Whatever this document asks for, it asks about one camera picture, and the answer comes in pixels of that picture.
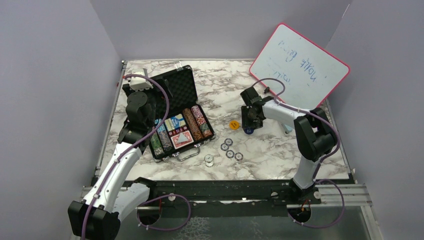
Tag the blue 10 chip right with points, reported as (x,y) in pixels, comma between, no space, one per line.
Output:
(238,156)

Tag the orange big blind button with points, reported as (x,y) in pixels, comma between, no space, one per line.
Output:
(234,125)

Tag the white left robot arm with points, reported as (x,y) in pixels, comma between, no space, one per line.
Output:
(99,214)

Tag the light blue whiteboard eraser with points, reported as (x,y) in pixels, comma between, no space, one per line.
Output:
(287,129)

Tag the red green chip row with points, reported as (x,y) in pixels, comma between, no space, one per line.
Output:
(201,121)

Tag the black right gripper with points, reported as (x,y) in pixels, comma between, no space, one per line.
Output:
(245,122)

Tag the clear triangular plastic piece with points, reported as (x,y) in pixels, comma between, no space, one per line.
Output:
(181,139)

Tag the brown chip row in case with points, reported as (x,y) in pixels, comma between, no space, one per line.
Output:
(192,124)

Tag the red playing card deck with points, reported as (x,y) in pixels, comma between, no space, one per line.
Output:
(188,134)

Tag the blue 10 chip left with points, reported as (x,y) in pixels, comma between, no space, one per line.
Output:
(224,147)

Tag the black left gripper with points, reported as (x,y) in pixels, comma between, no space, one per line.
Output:
(165,84)

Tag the blue 10 chip upper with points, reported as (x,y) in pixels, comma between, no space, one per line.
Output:
(228,141)

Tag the blue 10 chip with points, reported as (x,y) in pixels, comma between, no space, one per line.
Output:
(224,147)
(229,154)
(238,156)
(228,141)

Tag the black poker set case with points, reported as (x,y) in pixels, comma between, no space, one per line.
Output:
(182,85)

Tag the dark blue small blind button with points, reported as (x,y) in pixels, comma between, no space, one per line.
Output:
(248,131)

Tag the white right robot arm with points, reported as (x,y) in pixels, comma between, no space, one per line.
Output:
(316,138)

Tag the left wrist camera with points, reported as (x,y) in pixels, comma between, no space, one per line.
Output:
(137,83)

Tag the blue playing card deck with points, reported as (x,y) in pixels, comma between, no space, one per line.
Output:
(175,122)

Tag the pink framed whiteboard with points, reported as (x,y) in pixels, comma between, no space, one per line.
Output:
(302,73)

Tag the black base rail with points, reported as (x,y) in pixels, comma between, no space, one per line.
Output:
(236,198)

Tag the blue 10 chip lower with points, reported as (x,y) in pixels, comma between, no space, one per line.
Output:
(229,154)

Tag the red dice in case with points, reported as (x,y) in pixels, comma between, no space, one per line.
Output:
(177,131)

